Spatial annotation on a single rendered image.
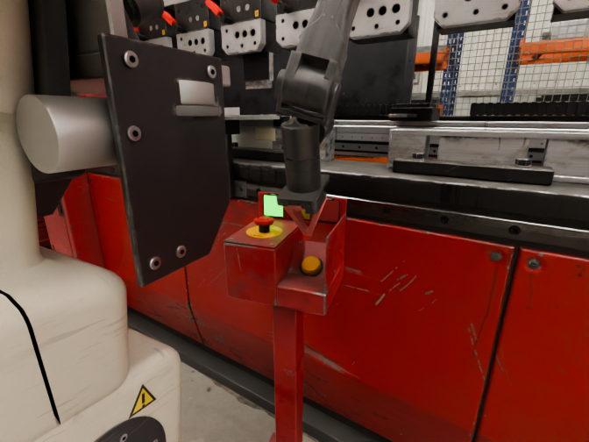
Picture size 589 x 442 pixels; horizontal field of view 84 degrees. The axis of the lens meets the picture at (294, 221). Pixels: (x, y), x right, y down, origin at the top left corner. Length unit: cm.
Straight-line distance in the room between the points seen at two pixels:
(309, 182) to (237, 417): 100
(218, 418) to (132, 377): 105
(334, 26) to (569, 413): 82
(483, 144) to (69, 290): 77
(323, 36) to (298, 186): 21
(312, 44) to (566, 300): 62
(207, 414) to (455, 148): 115
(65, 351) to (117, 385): 6
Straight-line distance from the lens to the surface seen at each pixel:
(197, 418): 137
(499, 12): 83
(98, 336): 28
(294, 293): 61
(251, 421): 133
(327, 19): 50
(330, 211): 69
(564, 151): 84
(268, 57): 107
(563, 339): 82
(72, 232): 171
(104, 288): 27
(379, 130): 114
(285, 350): 76
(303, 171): 51
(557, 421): 93
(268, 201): 73
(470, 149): 83
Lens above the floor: 100
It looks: 18 degrees down
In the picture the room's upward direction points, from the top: straight up
